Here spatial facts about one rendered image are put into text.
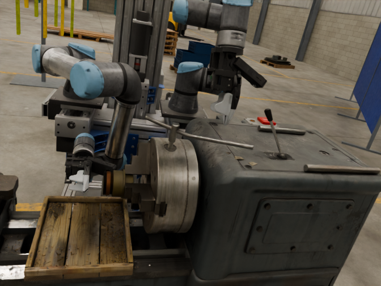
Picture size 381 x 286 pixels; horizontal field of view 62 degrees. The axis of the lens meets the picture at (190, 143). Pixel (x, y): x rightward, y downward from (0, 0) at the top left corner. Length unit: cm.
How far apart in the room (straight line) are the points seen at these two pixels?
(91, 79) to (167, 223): 50
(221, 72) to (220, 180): 29
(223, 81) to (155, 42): 82
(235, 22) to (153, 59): 83
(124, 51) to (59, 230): 90
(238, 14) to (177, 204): 55
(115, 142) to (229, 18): 66
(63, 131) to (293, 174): 96
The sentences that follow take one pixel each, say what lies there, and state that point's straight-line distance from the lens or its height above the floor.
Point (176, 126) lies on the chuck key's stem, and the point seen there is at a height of 132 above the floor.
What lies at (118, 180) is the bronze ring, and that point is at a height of 111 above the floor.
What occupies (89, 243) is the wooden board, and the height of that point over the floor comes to 89.
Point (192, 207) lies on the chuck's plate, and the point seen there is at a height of 110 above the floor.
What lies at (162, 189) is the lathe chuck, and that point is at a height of 115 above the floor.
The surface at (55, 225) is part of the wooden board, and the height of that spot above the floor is 89.
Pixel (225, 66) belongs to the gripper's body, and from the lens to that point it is 91.
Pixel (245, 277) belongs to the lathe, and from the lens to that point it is 116.
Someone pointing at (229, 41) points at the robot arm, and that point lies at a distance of 90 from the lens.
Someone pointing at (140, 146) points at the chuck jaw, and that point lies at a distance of 106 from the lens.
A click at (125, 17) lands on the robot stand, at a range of 164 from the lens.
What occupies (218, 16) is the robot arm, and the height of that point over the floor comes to 163.
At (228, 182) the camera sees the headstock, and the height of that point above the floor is 123.
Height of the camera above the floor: 165
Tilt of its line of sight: 23 degrees down
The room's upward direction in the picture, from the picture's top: 11 degrees clockwise
